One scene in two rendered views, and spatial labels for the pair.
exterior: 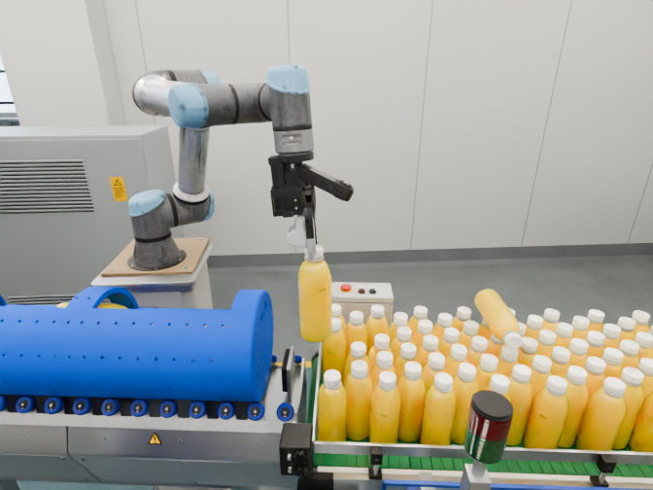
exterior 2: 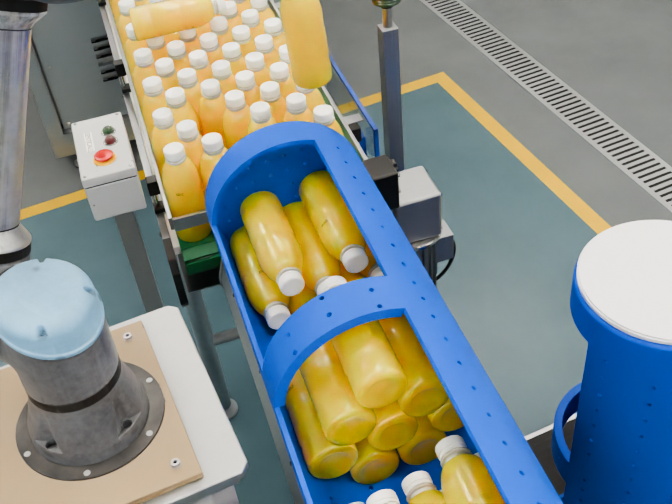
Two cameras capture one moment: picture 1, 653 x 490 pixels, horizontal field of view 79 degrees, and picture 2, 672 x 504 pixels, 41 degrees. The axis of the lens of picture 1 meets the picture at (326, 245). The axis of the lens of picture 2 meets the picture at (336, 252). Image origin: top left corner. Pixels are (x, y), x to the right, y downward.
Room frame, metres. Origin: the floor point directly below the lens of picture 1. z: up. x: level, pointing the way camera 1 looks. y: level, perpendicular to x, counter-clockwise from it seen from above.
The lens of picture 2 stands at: (1.13, 1.38, 2.07)
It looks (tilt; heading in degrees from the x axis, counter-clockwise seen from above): 43 degrees down; 254
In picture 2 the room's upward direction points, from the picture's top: 7 degrees counter-clockwise
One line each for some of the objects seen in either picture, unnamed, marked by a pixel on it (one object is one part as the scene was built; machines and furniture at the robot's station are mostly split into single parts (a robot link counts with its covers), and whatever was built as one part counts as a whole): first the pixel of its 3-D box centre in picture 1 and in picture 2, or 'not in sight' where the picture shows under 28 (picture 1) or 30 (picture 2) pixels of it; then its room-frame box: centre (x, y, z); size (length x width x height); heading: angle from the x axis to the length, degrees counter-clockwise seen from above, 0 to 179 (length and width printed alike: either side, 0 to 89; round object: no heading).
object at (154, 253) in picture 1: (154, 245); (81, 393); (1.26, 0.59, 1.21); 0.15 x 0.15 x 0.10
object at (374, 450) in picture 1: (375, 463); (355, 141); (0.64, -0.11, 0.94); 0.03 x 0.02 x 0.08; 88
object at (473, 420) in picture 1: (489, 416); not in sight; (0.49, -0.27, 1.23); 0.06 x 0.06 x 0.04
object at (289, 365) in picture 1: (289, 375); not in sight; (0.86, 0.10, 0.99); 0.10 x 0.02 x 0.12; 178
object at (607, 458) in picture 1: (602, 471); not in sight; (0.62, -0.61, 0.94); 0.03 x 0.02 x 0.08; 88
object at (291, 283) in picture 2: not in sight; (291, 283); (0.93, 0.41, 1.11); 0.04 x 0.02 x 0.04; 178
